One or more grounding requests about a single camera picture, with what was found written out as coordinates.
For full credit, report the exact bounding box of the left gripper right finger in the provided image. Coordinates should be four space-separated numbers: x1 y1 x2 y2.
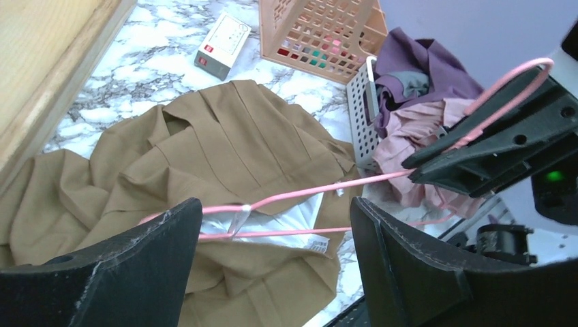
350 197 577 326

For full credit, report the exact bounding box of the pink skirt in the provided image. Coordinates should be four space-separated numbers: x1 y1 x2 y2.
373 98 484 218

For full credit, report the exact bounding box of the pink wire hanger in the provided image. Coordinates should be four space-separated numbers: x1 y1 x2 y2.
138 57 555 241

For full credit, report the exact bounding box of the peach plastic file organizer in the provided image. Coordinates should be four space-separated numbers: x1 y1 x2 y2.
258 0 388 84

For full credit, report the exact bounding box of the wooden clothes rack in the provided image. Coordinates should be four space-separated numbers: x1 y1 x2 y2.
1 0 136 187

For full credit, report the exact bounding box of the small white red box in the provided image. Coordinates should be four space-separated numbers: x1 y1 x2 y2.
194 12 251 81

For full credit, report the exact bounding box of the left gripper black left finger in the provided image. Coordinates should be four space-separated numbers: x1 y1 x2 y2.
1 198 202 327

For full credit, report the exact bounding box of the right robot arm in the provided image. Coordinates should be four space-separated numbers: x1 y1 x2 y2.
402 27 577 225

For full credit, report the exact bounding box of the white perforated basket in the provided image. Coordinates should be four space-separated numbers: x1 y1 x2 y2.
346 56 380 171

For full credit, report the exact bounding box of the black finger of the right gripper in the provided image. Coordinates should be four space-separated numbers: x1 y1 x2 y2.
402 67 577 198

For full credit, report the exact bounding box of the brown skirt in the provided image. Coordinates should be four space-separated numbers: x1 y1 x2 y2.
1 80 361 326

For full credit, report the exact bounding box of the purple garment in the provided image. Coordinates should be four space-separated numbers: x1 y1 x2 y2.
373 27 484 138

